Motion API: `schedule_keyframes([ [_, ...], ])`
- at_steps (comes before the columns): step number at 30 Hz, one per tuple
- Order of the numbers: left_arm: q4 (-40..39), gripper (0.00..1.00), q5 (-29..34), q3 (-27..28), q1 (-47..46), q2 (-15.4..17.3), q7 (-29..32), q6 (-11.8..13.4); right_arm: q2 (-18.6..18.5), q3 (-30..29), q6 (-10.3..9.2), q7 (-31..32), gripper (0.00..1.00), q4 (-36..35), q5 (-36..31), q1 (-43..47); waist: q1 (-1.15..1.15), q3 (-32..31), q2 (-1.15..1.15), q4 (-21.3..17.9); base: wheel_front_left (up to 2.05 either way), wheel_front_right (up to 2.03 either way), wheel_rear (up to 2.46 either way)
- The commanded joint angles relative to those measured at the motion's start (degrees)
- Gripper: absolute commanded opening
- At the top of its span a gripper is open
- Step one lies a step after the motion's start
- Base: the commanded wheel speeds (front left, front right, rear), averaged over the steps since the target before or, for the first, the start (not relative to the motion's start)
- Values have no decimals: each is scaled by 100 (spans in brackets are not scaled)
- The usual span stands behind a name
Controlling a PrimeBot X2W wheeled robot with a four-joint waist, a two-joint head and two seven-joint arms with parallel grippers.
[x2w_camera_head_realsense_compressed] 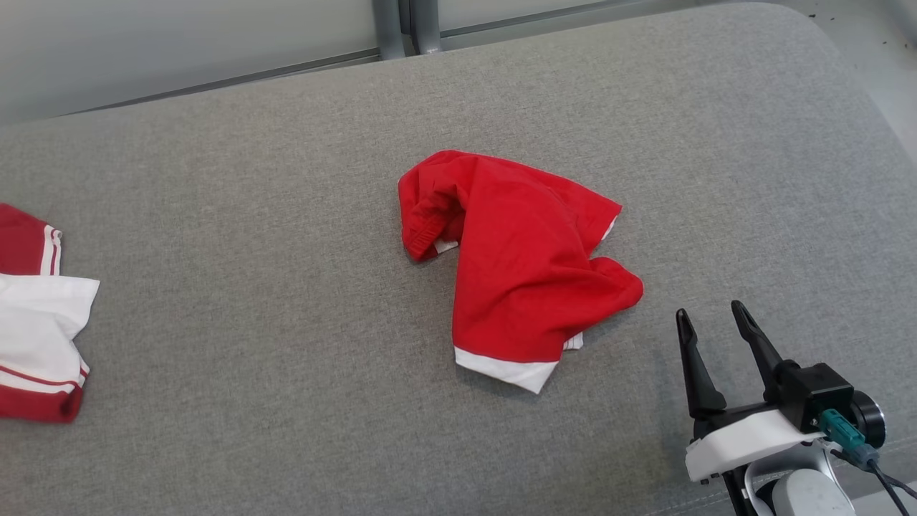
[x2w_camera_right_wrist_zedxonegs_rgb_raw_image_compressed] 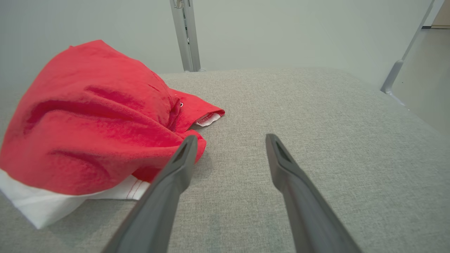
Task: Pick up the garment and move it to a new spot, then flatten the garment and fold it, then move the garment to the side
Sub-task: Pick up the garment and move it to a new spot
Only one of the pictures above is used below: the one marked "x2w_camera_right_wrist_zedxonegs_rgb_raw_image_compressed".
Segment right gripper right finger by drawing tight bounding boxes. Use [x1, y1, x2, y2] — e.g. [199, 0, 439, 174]
[265, 133, 363, 253]

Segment grey slanted brace with foot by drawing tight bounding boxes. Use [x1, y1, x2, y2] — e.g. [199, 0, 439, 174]
[380, 0, 436, 106]

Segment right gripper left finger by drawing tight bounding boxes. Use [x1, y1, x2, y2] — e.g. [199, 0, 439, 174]
[101, 135, 198, 253]

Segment grey metal partition post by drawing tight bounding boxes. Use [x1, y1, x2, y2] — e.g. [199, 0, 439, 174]
[183, 0, 202, 72]
[169, 0, 194, 73]

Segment red jersey white striped sleeves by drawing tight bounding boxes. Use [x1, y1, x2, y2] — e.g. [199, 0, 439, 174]
[0, 168, 152, 229]

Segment red shirt white collar label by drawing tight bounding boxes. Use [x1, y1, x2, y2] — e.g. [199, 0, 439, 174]
[0, 39, 225, 196]

